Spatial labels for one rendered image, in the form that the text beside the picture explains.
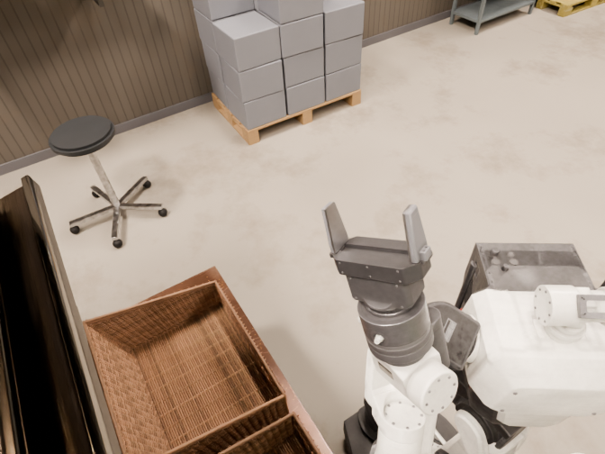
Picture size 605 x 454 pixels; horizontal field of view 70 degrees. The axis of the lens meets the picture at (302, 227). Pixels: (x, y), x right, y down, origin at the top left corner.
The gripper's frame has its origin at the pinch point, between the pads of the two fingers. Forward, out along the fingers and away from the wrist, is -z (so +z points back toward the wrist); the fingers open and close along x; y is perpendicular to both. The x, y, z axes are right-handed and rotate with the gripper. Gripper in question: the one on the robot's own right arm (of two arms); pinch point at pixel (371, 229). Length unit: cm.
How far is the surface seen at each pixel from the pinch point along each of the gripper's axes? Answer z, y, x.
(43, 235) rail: 1, 11, -74
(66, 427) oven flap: 20, 31, -42
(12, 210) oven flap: -3, 9, -92
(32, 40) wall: -58, -117, -321
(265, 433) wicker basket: 82, -7, -61
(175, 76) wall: -3, -207, -306
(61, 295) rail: 8, 18, -59
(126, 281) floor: 88, -52, -223
